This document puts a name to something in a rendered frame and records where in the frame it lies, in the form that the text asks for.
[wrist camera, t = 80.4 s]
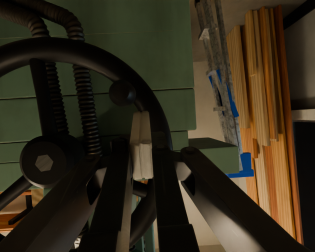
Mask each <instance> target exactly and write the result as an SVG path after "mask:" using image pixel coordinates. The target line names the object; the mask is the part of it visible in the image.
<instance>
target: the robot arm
mask: <svg viewBox="0 0 315 252"><path fill-rule="evenodd" d="M110 148H111V154H110V156H108V157H105V158H100V156H99V155H98V154H88V155H86V156H84V157H83V158H81V159H80V160H79V161H78V162H77V163H76V165H75V166H74V167H73V168H72V169H71V170H70V171H69V172H68V173H67V174H66V175H65V176H64V177H63V178H62V179H61V180H60V181H59V182H58V183H57V184H56V185H55V186H54V187H53V188H52V189H51V190H50V191H49V192H48V193H47V194H46V195H45V196H44V197H43V198H42V199H41V201H40V202H39V203H38V204H37V205H36V206H35V207H34V208H33V209H32V210H31V211H30V212H29V213H28V214H27V215H26V216H25V217H24V218H23V219H22V220H21V221H20V222H19V223H18V224H17V225H16V226H15V227H14V228H13V229H12V230H11V231H10V232H9V233H8V234H7V235H6V237H5V238H4V239H3V240H2V241H1V242H0V252H69V251H70V249H71V247H72V246H73V244H74V242H75V241H76V239H77V237H78V236H79V234H80V232H81V231H82V229H83V227H84V226H85V224H86V222H87V221H88V219H89V217H90V216H91V214H92V212H93V211H94V209H95V211H94V214H93V218H92V221H91V225H90V228H89V232H88V233H84V234H83V235H82V237H81V240H80V243H79V246H78V249H77V252H129V245H130V229H131V213H132V197H133V179H135V180H142V178H145V179H152V178H153V183H154V195H155V209H156V222H157V235H158V249H159V252H200V250H199V246H198V242H197V239H196V235H195V231H194V228H193V225H192V224H190V223H189V220H188V216H187V212H186V208H185V204H184V200H183V196H182V192H181V188H180V185H179V181H180V183H181V185H182V186H183V188H184V189H185V191H186V192H187V194H188V195H189V197H190V198H191V200H192V201H193V203H194V204H195V206H196V207H197V209H198V210H199V212H200V213H201V215H202V216H203V218H204V219H205V221H206V222H207V224H208V225H209V227H210V228H211V230H212V231H213V233H214V234H215V236H216V237H217V239H218V240H219V242H220V243H221V245H222V246H223V248H224V249H225V251H226V252H313V251H312V250H310V249H309V248H307V247H305V246H304V245H302V244H301V243H299V242H297V241H296V240H295V239H294V238H293V237H292V236H291V235H290V234H289V233H288V232H287V231H285V230H284V229H283V228H282V227H281V226H280V225H279V224H278V223H277V222H276V221H275V220H274V219H273V218H272V217H270V216H269V215H268V214H267V213H266V212H265V211H264V210H263V209H262V208H261V207H260V206H259V205H258V204H257V203H256V202H254V201H253V200H252V199H251V198H250V197H249V196H248V195H247V194H246V193H245V192H244V191H243V190H242V189H241V188H239V187H238V186H237V185H236V184H235V183H234V182H233V181H232V180H231V179H230V178H229V177H228V176H227V175H226V174H224V173H223V172H222V171H221V170H220V169H219V168H218V167H217V166H216V165H215V164H214V163H213V162H212V161H211V160H210V159H208V158H207V157H206V156H205V155H204V154H203V153H202V152H201V151H200V150H199V149H197V148H196V147H193V146H187V147H183V148H182V149H181V150H180V152H176V151H172V150H171V149H170V147H169V146H168V143H167V140H166V135H165V133H163V132H162V131H160V132H151V127H150V116H149V112H148V111H142V112H140V111H135V112H134V113H133V119H132V127H131V134H123V135H120V136H119V137H116V138H114V139H112V140H111V141H110Z"/></svg>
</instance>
